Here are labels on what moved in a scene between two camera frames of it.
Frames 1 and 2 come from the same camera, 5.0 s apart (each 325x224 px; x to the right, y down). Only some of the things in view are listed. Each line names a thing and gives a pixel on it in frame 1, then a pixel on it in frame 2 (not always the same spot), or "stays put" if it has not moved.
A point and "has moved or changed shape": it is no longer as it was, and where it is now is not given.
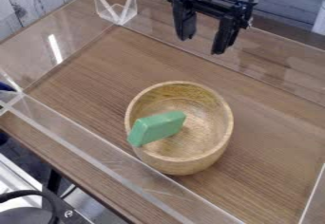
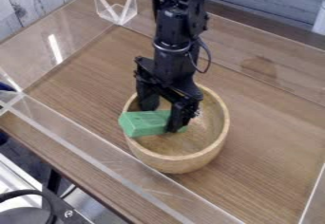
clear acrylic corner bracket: x=115 y=12 stays put
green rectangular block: x=155 y=127 has moved or changed shape
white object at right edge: x=318 y=21 stays put
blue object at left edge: x=6 y=87 stays put
